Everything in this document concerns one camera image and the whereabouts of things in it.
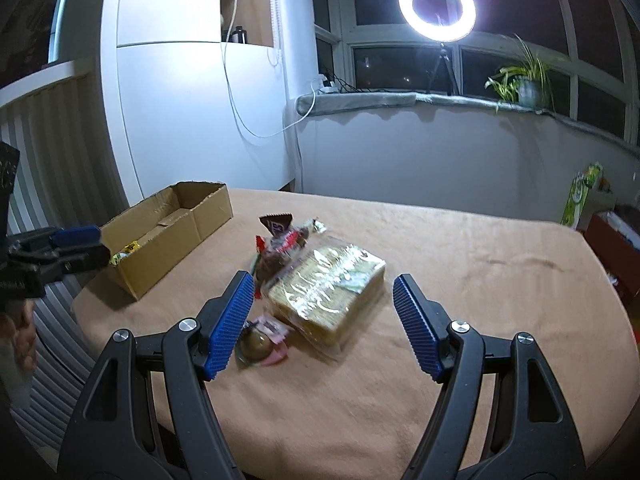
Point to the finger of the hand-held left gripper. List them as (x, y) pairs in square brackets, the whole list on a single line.
[(75, 261), (75, 235)]

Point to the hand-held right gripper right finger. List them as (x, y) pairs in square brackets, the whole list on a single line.
[(415, 325)]

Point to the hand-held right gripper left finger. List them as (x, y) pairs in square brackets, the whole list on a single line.
[(230, 320)]

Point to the pink round jelly cup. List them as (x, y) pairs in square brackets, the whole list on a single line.
[(254, 345)]

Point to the red label cookie bag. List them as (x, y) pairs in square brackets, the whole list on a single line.
[(277, 256)]

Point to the brown cardboard box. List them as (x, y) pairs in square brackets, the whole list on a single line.
[(165, 255)]

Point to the clear-wrapped cracker packet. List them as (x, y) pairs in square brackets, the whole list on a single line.
[(325, 290)]

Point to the dark brown chocolate bar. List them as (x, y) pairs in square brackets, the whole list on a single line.
[(275, 223)]

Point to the small green candy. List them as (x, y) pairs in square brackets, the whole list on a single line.
[(316, 225)]

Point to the person's left forearm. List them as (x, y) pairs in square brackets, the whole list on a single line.
[(15, 390)]

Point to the person's left hand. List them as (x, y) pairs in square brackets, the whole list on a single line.
[(24, 332)]

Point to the pale green snack packet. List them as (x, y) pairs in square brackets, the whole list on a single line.
[(118, 258)]

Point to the striped curtain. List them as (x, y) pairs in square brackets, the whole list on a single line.
[(60, 160)]

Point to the yellow snack packet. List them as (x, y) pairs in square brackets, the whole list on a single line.
[(131, 246)]

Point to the tan tablecloth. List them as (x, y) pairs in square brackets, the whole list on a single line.
[(450, 260)]

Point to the white cabinet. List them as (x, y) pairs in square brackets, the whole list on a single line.
[(175, 110)]

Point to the red box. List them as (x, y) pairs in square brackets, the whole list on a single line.
[(610, 255)]

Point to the green printed bag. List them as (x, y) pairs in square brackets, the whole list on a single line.
[(580, 195)]

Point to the white power strip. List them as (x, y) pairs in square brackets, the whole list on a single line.
[(327, 86)]

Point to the dark kettle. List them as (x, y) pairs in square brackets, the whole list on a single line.
[(239, 35)]

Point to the potted green plant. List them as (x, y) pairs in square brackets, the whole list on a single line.
[(527, 90)]

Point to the black light tripod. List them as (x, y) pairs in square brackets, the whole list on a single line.
[(443, 60)]

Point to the white window frame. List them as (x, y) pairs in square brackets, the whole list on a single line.
[(341, 0)]

